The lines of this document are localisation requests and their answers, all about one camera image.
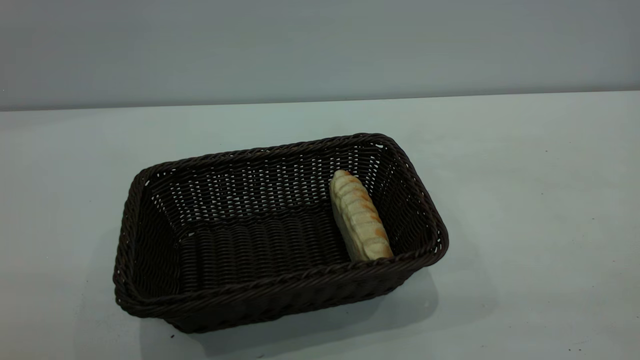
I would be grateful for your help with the striped orange bread roll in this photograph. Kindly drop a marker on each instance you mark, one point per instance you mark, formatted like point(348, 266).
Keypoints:
point(357, 215)

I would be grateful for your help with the dark brown woven basket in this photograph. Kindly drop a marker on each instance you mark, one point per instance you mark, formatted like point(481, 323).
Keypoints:
point(250, 250)

